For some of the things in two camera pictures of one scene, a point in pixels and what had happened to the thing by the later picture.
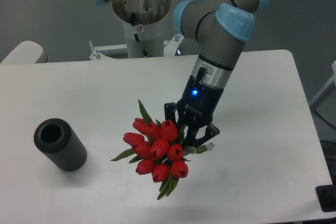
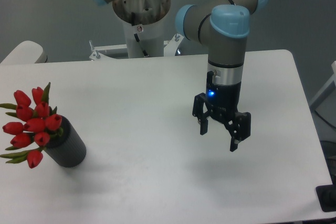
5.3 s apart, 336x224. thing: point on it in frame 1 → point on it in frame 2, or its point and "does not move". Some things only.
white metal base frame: (170, 50) does not move
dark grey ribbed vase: (56, 137) does not move
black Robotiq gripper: (199, 101) → (221, 104)
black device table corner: (326, 195) does not move
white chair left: (26, 52) does not move
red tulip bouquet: (156, 151) → (41, 122)
